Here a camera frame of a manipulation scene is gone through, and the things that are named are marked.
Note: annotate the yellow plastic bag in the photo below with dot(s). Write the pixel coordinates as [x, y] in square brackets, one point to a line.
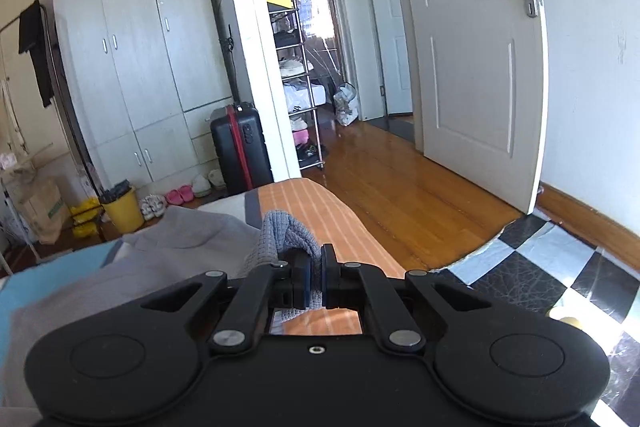
[85, 209]

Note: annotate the plain white hallway door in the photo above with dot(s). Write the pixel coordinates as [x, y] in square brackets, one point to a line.
[385, 32]

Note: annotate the white plastic bag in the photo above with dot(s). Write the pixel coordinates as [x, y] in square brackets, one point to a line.
[346, 104]

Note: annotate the brown paper bag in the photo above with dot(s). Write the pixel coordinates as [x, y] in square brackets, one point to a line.
[42, 212]

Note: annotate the white wardrobe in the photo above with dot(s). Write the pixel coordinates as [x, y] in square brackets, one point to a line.
[135, 57]

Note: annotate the yellow trash bin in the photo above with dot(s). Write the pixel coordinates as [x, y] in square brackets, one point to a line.
[122, 212]

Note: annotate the black white checkered mat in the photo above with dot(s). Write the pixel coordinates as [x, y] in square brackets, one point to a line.
[525, 267]

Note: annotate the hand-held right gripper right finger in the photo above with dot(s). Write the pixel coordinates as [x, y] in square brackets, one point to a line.
[328, 282]

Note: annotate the metal shoe rack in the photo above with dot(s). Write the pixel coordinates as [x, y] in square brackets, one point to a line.
[295, 72]

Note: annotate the black hanging garment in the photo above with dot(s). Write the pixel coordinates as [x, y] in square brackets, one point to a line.
[37, 52]

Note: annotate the grey knit sweater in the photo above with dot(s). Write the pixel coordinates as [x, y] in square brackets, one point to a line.
[175, 247]

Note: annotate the white sneaker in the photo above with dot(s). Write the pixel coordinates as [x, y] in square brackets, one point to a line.
[147, 208]
[159, 206]

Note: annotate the beige wooden cabinet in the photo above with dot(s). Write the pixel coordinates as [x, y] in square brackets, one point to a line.
[35, 132]

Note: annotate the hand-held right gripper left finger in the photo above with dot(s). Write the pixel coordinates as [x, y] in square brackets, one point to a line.
[301, 282]

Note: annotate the black red suitcase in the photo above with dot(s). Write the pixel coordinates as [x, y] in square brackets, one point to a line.
[235, 147]

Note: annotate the yellow slipper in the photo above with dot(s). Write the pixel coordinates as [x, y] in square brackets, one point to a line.
[570, 321]

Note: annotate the bed with striped sheet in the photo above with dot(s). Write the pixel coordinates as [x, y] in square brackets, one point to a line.
[350, 232]

